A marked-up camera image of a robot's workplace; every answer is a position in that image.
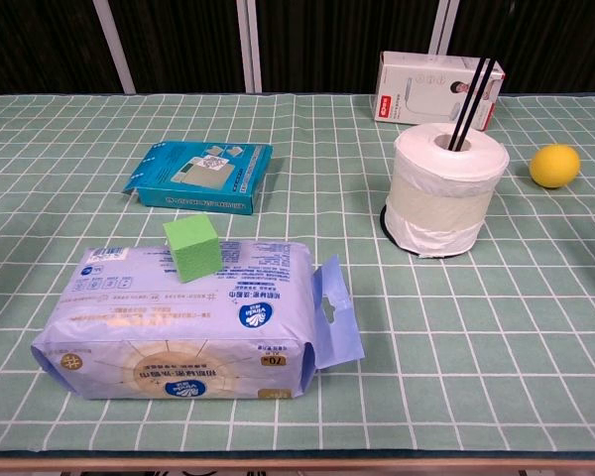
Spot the white toilet paper roll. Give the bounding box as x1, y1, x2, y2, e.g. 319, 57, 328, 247
384, 121, 511, 258

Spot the green grid tablecloth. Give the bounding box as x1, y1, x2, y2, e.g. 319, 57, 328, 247
0, 91, 595, 455

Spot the green foam cube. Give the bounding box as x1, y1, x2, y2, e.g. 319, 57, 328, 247
162, 214, 223, 285

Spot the teal flat cardboard box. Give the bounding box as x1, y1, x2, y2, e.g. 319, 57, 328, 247
122, 141, 274, 216

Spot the blue wet wipes pack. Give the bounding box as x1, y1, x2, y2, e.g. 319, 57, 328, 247
30, 239, 366, 402

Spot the white and red product box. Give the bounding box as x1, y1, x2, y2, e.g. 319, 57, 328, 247
373, 50, 507, 132

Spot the black folding partition screen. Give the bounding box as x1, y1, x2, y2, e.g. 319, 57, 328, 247
0, 0, 595, 96

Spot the yellow ball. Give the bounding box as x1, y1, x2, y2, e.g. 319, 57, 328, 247
529, 144, 582, 189

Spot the black wire loop tool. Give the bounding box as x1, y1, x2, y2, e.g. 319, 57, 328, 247
379, 57, 498, 260

